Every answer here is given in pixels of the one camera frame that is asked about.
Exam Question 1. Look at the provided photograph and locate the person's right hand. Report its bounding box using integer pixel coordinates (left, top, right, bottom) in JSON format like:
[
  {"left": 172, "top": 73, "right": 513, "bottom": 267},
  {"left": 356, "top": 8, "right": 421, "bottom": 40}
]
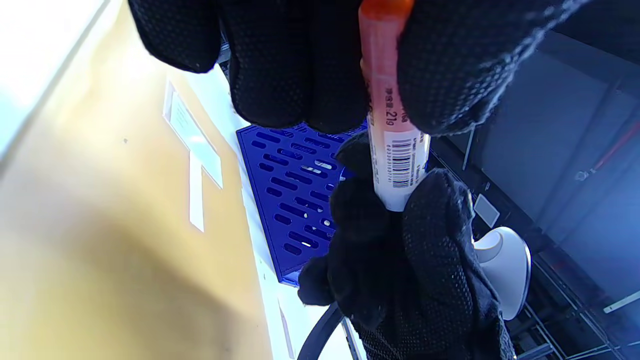
[{"left": 297, "top": 132, "right": 516, "bottom": 360}]

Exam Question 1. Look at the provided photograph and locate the person's left hand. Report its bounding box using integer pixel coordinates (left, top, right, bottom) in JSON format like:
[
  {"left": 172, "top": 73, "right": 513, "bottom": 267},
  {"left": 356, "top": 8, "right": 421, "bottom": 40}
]
[{"left": 127, "top": 0, "right": 593, "bottom": 137}]

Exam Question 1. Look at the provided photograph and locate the black right hand controller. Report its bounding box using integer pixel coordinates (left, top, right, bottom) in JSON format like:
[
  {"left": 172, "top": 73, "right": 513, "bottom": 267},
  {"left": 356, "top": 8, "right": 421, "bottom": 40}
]
[{"left": 297, "top": 226, "right": 532, "bottom": 360}]

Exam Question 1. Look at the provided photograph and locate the red glue stick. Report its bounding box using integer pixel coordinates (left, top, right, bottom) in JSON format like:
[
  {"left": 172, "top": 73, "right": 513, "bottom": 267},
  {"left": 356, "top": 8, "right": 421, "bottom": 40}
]
[{"left": 358, "top": 0, "right": 431, "bottom": 212}]

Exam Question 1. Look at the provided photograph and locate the white paper label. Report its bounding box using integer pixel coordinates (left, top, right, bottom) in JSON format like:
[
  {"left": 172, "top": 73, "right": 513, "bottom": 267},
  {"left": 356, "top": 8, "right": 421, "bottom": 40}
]
[{"left": 162, "top": 80, "right": 224, "bottom": 190}]

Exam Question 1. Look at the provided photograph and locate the pink sticky note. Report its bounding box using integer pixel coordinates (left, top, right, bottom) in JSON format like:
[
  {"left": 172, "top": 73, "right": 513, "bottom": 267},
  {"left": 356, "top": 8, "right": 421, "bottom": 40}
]
[{"left": 277, "top": 300, "right": 296, "bottom": 360}]

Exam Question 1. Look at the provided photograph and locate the blue plastic file rack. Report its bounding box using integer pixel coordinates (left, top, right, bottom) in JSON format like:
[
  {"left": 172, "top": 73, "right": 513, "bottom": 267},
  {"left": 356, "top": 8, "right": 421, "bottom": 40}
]
[{"left": 236, "top": 120, "right": 371, "bottom": 287}]

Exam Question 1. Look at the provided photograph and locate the orange L-shaped folder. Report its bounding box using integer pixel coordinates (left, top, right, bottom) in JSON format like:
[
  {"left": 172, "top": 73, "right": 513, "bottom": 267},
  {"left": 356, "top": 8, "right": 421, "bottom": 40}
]
[{"left": 0, "top": 0, "right": 275, "bottom": 360}]

